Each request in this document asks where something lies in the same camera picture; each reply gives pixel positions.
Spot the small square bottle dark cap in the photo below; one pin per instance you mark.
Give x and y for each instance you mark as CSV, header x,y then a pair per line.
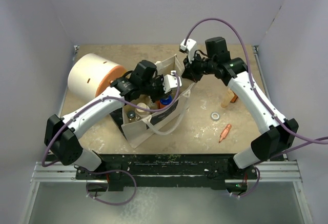
x,y
132,116

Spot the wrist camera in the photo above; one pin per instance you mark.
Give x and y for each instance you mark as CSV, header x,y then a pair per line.
x,y
189,48
171,81

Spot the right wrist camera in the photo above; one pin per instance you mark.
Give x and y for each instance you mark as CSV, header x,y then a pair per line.
x,y
189,48

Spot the orange bottle blue pump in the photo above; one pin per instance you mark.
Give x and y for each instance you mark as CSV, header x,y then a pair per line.
x,y
163,102

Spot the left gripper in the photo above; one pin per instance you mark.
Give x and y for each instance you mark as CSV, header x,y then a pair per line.
x,y
160,79

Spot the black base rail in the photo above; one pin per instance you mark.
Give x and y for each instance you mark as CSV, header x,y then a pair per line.
x,y
214,171

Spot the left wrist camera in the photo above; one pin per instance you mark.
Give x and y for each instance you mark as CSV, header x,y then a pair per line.
x,y
171,81

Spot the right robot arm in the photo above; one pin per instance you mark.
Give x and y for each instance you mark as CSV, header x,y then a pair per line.
x,y
271,123

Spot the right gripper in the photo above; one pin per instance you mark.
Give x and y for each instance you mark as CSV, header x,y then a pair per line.
x,y
190,72

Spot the white round container orange lid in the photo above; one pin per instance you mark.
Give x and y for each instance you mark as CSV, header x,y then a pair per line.
x,y
91,75

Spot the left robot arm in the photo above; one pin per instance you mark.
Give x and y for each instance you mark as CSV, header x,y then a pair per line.
x,y
63,133

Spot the beige tube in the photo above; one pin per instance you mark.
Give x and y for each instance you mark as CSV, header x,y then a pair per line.
x,y
227,98

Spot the canvas tote bag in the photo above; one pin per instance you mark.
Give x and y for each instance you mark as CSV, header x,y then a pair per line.
x,y
160,123

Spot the white bottle beige cap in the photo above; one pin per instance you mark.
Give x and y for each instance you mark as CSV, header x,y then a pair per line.
x,y
142,110

